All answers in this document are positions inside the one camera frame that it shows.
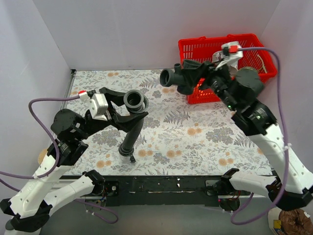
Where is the red plastic basket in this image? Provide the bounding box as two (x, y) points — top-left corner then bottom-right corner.
(178, 34), (277, 104)

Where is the white grey button device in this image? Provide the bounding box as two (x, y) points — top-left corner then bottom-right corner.
(5, 220), (14, 231)

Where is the grey tee pipe fitting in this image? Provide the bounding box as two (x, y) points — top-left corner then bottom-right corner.
(159, 63), (193, 95)

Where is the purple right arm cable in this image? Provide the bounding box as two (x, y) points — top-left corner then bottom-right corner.
(231, 47), (291, 225)

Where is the floral table mat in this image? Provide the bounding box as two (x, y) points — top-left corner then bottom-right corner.
(67, 70), (271, 175)

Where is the beige tape roll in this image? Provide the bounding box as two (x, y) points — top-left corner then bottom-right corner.
(38, 149), (47, 165)

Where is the crumpled grey paper bag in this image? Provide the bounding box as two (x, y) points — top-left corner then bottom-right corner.
(212, 51), (243, 71)

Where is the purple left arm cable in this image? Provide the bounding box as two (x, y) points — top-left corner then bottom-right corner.
(0, 95), (119, 224)

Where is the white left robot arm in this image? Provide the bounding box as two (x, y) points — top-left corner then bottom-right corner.
(0, 87), (149, 235)

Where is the brown item in white cup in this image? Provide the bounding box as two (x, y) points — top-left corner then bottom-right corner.
(268, 208), (313, 235)

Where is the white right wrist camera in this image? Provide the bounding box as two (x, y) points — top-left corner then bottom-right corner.
(212, 41), (243, 69)

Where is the black corrugated hose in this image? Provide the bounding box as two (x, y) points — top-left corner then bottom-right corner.
(118, 89), (149, 157)

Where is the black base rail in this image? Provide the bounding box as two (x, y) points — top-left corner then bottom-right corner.
(105, 175), (221, 207)

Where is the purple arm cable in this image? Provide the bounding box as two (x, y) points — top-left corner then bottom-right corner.
(0, 95), (119, 224)
(231, 47), (291, 225)

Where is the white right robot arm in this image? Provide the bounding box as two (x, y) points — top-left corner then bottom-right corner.
(181, 60), (313, 211)

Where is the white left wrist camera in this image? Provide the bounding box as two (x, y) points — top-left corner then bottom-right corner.
(78, 90), (109, 121)

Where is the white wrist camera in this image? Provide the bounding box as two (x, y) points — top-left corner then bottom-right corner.
(78, 90), (109, 121)
(212, 41), (243, 69)

